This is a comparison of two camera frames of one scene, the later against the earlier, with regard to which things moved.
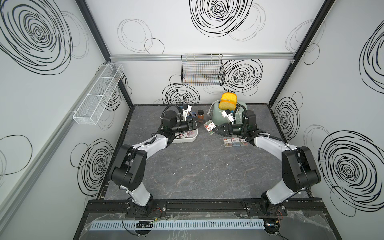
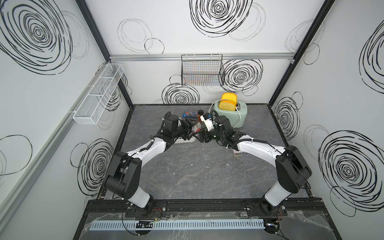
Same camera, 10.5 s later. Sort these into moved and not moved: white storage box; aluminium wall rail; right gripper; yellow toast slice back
Moved: right gripper
Not moved: aluminium wall rail; white storage box; yellow toast slice back
